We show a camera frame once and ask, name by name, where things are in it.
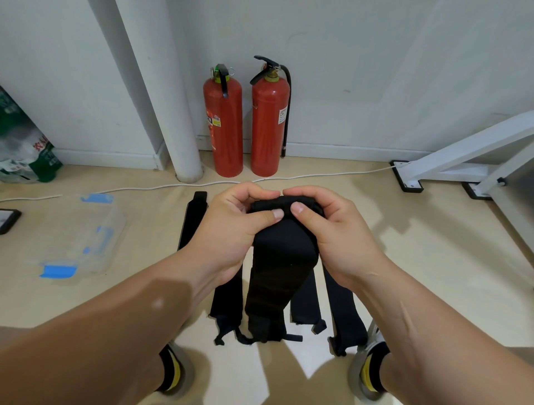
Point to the person's left hand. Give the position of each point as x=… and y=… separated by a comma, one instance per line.
x=221, y=238

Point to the person's right hand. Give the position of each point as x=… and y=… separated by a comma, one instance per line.
x=346, y=246

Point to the person's right thumb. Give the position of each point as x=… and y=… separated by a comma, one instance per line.
x=306, y=219

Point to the person's left thumb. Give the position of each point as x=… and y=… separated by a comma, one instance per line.
x=263, y=221

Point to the person's right forearm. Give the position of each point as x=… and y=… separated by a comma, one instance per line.
x=450, y=342

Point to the person's left forearm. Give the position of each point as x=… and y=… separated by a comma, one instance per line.
x=104, y=333

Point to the black table foot pad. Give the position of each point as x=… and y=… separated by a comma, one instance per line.
x=473, y=192
x=406, y=185

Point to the person's right grey shoe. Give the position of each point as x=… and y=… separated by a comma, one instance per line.
x=358, y=367

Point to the person's grey shoe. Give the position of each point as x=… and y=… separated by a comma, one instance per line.
x=187, y=367
x=358, y=367

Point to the white vertical pipe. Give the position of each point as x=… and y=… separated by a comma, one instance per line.
x=167, y=91

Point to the person's right black yellow sock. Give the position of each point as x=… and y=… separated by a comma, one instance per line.
x=375, y=367

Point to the person's black yellow sock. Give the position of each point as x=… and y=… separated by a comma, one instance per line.
x=375, y=367
x=171, y=369

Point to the person's left grey shoe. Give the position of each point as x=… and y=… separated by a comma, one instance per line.
x=187, y=367

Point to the person's left black yellow sock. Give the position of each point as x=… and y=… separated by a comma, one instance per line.
x=171, y=369

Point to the clear box with blue latches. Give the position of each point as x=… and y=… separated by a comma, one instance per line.
x=79, y=238

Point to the green and white plastic package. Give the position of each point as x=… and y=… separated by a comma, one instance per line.
x=23, y=146

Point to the black flat foot plate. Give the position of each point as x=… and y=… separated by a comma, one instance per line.
x=7, y=219

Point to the white metal table frame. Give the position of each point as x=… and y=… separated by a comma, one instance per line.
x=471, y=150

